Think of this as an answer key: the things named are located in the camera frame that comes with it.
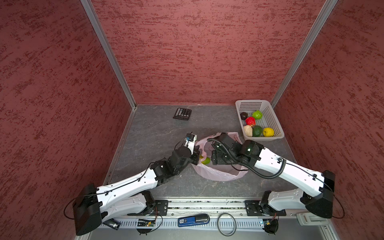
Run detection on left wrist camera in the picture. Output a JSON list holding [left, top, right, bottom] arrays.
[[183, 133, 197, 153]]

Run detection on right circuit board connector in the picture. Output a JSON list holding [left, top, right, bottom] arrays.
[[263, 219, 279, 235]]

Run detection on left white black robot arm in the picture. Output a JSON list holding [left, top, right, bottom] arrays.
[[73, 147, 200, 236]]

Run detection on red fruit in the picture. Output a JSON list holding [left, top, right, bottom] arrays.
[[245, 117, 256, 128]]

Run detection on circuit board connector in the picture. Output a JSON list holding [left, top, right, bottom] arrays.
[[136, 219, 156, 235], [263, 219, 279, 235]]

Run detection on right aluminium corner post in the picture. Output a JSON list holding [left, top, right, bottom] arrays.
[[271, 0, 338, 108]]

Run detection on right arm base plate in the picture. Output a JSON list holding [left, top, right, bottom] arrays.
[[244, 200, 287, 217]]

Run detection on aluminium front rail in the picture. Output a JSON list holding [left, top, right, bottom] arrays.
[[74, 197, 341, 240]]

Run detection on black small device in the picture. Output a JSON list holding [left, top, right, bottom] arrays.
[[103, 219, 121, 230]]

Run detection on grey plastic holder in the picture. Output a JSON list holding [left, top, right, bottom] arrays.
[[296, 213, 329, 226]]

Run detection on blue black device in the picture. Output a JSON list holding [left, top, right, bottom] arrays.
[[177, 214, 210, 228]]

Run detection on white plastic basket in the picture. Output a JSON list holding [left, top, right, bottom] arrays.
[[236, 100, 285, 142]]

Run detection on black cable ring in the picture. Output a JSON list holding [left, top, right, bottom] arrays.
[[216, 212, 237, 237]]

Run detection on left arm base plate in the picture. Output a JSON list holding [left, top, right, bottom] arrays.
[[128, 200, 169, 216]]

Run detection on light green fruit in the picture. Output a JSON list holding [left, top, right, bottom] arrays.
[[252, 111, 263, 120], [200, 157, 211, 165]]

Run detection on left circuit board connector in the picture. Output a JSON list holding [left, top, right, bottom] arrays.
[[136, 219, 156, 235]]

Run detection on dark green avocado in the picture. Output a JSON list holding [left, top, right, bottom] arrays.
[[253, 126, 263, 137]]

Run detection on black calculator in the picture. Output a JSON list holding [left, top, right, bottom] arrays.
[[173, 108, 192, 121]]

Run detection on dark brown fruit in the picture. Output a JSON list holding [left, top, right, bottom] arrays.
[[240, 112, 248, 120]]

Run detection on pink plastic bag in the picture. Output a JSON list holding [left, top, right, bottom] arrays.
[[192, 133, 248, 182]]

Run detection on yellow fruit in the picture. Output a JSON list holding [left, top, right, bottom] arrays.
[[263, 128, 275, 137]]

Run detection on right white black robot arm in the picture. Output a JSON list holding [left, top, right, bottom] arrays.
[[207, 133, 335, 219]]

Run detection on left aluminium corner post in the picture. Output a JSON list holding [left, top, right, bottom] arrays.
[[81, 0, 137, 111]]

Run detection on beige fruit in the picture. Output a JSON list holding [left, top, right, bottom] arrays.
[[244, 125, 253, 137]]

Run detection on aluminium corner post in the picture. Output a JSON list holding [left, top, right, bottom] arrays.
[[271, 0, 338, 108], [81, 0, 137, 111]]

